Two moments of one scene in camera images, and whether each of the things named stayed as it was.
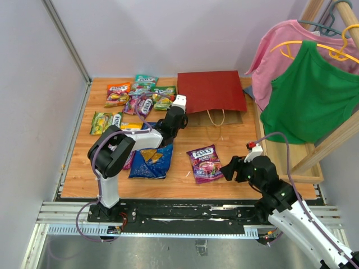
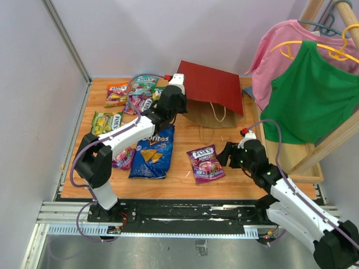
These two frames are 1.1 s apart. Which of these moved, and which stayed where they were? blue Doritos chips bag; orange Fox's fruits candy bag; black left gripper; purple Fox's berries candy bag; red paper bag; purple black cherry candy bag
Moved: red paper bag; black left gripper
Stayed: purple Fox's berries candy bag; purple black cherry candy bag; orange Fox's fruits candy bag; blue Doritos chips bag
